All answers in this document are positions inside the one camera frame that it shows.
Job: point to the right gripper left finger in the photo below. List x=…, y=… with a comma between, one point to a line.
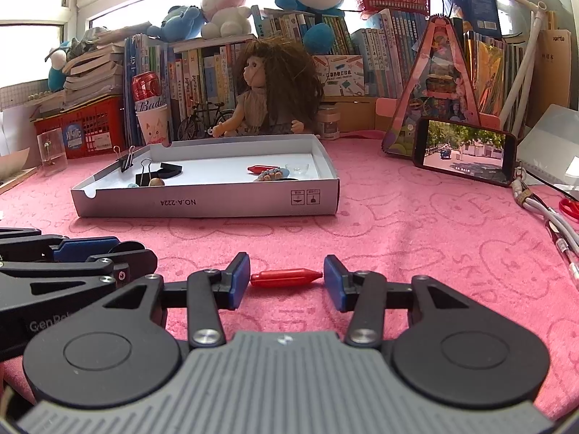
x=209, y=291

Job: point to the pink white bunny plush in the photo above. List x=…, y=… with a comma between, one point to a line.
x=224, y=18

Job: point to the pink bunny table cloth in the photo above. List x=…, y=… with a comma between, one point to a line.
x=393, y=218

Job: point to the red plastic clip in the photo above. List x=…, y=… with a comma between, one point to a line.
x=259, y=169
x=284, y=278

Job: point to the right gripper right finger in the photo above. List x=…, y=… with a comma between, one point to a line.
x=364, y=294

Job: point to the pink triangular toy house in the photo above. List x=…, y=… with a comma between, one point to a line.
x=439, y=87

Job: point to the white cat paper cup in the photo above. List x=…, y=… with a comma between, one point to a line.
x=153, y=117

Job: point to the miniature black bicycle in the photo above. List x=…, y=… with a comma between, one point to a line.
x=204, y=117

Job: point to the smartphone with lit screen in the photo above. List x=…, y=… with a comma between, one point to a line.
x=464, y=150

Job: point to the brown-haired doll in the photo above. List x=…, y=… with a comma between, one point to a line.
x=278, y=91

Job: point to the blue elephant plush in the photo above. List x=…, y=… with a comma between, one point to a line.
x=181, y=23

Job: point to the white spiral notebook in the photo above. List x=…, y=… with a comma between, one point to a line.
x=550, y=150

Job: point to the clear glass dish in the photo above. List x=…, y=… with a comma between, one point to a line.
x=297, y=170

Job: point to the black round lid in tray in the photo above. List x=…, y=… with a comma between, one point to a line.
x=166, y=170

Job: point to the red scissors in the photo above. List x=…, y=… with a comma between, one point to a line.
x=570, y=207

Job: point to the red beer can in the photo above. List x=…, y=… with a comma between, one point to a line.
x=145, y=85

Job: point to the small glass jar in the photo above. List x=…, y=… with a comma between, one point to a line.
x=327, y=119

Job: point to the black binder clip in tray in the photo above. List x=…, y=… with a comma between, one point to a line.
x=143, y=179

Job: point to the colourful beaded hair clip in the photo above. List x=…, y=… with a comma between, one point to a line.
x=273, y=174

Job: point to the stack of books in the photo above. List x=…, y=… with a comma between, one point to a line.
x=94, y=74

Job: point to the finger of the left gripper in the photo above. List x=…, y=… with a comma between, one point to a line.
x=30, y=244
x=124, y=263

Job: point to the red plastic crate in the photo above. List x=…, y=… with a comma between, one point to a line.
x=93, y=128

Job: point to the white cardboard box tray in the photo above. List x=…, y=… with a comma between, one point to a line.
x=215, y=181

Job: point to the wooden bead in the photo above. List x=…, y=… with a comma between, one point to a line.
x=156, y=182

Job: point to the black binder clip on rim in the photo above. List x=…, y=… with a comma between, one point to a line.
x=124, y=159

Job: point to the clear acrylic block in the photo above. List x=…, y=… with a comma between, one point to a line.
x=52, y=152

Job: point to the blue white penguin plush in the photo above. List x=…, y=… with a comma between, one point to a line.
x=58, y=58

